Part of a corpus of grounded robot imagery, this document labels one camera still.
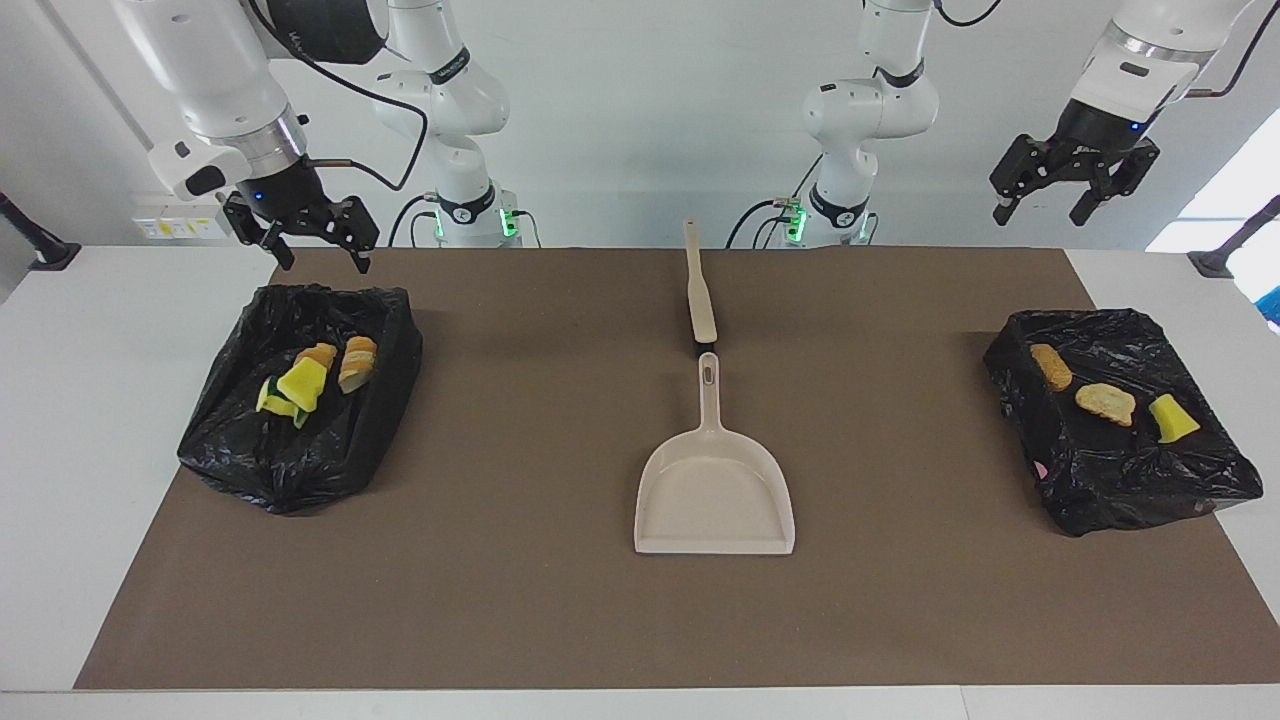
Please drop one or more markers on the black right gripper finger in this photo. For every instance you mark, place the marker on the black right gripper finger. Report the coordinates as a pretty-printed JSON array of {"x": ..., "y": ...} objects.
[
  {"x": 280, "y": 250},
  {"x": 360, "y": 252}
]

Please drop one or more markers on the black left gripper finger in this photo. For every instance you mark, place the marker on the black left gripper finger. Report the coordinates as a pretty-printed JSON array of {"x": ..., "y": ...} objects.
[
  {"x": 1087, "y": 205},
  {"x": 1006, "y": 205}
]

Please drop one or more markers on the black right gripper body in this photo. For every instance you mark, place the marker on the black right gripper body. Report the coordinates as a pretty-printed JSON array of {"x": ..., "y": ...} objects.
[{"x": 300, "y": 205}]

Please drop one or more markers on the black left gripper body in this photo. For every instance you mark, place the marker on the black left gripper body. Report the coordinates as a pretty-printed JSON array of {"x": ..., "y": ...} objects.
[{"x": 1085, "y": 145}]

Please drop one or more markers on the pale tan bread chunk toy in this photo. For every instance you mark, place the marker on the pale tan bread chunk toy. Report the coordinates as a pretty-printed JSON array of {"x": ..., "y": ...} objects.
[{"x": 318, "y": 354}]

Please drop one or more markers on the orange striped croissant toy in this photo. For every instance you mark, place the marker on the orange striped croissant toy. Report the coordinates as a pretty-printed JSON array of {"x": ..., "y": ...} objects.
[{"x": 357, "y": 365}]

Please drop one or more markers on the sliced bread loaf toy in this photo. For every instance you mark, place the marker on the sliced bread loaf toy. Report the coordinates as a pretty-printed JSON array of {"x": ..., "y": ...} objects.
[{"x": 1105, "y": 403}]

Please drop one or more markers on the beige hand brush black bristles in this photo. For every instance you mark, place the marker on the beige hand brush black bristles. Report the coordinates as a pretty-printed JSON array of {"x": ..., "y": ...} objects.
[{"x": 702, "y": 310}]

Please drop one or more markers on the beige plastic dustpan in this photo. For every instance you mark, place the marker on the beige plastic dustpan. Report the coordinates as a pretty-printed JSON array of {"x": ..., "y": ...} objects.
[{"x": 715, "y": 500}]

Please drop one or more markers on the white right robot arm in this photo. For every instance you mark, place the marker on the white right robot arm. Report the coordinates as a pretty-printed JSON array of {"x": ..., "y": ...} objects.
[{"x": 210, "y": 70}]

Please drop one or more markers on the black bagged trash bin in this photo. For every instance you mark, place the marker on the black bagged trash bin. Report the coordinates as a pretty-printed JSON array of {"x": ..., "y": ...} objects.
[{"x": 250, "y": 470}]

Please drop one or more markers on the black bagged bin pink spot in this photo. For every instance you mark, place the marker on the black bagged bin pink spot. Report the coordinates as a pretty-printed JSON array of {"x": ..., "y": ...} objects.
[{"x": 1110, "y": 470}]

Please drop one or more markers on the black angled stand leg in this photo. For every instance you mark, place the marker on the black angled stand leg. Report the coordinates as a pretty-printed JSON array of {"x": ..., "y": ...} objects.
[
  {"x": 1215, "y": 262},
  {"x": 55, "y": 255}
]

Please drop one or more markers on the blue object at window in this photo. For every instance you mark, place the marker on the blue object at window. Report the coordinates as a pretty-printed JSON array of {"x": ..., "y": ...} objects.
[{"x": 1273, "y": 305}]

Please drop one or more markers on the brown table mat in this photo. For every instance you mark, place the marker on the brown table mat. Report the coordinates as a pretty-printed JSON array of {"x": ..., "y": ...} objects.
[{"x": 640, "y": 620}]

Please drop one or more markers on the white wall socket box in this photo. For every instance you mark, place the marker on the white wall socket box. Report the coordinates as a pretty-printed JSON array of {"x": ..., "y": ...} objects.
[{"x": 160, "y": 228}]

